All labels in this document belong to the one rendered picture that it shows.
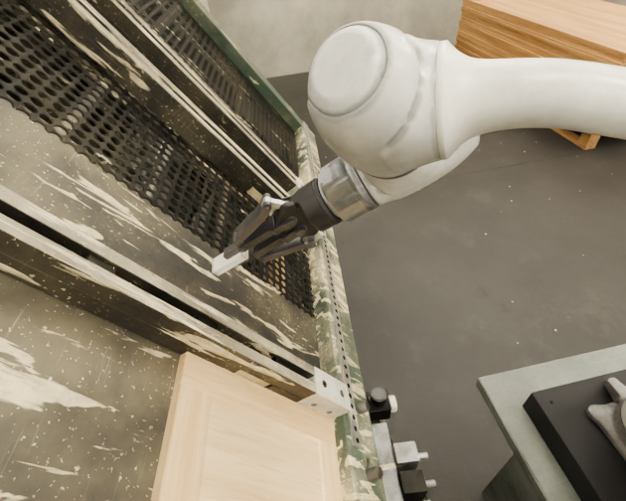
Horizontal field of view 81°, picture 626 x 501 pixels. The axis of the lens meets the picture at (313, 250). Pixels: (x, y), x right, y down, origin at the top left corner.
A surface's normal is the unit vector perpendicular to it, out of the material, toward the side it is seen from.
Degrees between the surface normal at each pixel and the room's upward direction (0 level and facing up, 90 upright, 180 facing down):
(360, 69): 49
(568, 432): 2
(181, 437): 56
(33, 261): 90
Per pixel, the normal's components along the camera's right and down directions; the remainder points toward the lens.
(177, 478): 0.78, -0.50
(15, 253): 0.08, 0.68
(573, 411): -0.11, -0.71
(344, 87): -0.57, -0.12
